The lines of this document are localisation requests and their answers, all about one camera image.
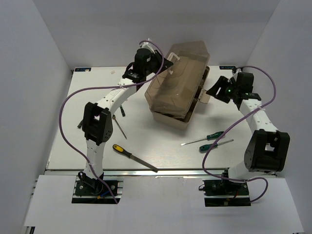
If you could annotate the blue label left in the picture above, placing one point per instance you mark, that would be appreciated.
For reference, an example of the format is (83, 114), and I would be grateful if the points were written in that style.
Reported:
(87, 69)

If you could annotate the blue label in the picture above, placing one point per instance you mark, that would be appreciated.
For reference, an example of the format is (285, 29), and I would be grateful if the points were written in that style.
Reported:
(226, 67)
(87, 69)

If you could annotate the black handled awl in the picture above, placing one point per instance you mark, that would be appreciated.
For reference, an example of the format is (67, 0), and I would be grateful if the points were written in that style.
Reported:
(119, 126)

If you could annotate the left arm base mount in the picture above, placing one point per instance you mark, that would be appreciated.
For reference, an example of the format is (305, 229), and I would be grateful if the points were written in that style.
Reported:
(92, 191)

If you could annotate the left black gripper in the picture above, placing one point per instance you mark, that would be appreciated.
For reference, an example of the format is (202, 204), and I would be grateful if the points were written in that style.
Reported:
(158, 57)

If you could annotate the blue label right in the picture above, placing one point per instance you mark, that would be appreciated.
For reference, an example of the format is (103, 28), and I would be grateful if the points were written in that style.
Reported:
(226, 67)

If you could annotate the small green precision screwdriver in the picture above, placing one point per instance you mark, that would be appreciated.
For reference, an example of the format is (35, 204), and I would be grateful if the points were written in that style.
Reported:
(80, 124)

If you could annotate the aluminium table edge rail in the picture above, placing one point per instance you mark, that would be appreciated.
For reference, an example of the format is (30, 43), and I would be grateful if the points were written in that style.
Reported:
(134, 172)

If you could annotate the beige plastic toolbox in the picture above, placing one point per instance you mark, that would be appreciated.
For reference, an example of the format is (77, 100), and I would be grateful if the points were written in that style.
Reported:
(173, 95)

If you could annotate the green screwdriver long shaft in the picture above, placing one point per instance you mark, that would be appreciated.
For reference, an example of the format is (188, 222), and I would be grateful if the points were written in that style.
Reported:
(207, 137)

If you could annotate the green screwdriver short shaft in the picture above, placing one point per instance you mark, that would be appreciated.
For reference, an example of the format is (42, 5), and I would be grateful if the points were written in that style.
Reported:
(206, 147)

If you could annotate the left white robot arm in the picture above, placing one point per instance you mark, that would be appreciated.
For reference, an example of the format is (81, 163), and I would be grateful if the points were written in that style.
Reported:
(97, 119)

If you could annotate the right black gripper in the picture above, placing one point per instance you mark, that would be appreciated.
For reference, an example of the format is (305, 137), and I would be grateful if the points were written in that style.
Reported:
(222, 83)

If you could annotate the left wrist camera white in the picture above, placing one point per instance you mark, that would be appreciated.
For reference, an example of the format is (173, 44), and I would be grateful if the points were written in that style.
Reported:
(147, 44)

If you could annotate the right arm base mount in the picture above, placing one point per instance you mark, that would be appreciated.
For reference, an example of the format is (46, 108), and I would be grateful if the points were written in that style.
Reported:
(224, 193)

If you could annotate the yellow black handled file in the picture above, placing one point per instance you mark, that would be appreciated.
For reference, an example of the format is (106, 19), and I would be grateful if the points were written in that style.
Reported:
(129, 155)

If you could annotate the small precision screwdriver upper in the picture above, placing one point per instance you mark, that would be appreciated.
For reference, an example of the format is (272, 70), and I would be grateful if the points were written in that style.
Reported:
(122, 111)

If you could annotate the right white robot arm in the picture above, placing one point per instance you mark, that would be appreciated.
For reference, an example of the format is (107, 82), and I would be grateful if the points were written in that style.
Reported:
(268, 147)

